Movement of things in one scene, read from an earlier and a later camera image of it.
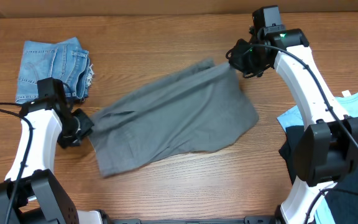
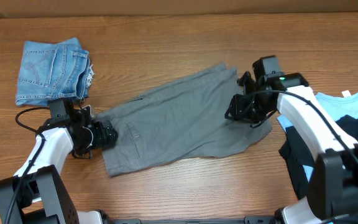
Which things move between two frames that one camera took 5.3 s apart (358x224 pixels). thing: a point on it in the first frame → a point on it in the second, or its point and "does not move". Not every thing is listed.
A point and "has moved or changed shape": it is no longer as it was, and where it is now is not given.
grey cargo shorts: x=202 y=109 has moved or changed shape
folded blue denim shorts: x=66 y=61 does not move
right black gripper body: x=237 y=58 → x=241 y=104
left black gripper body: x=76 y=130 → x=95 y=139
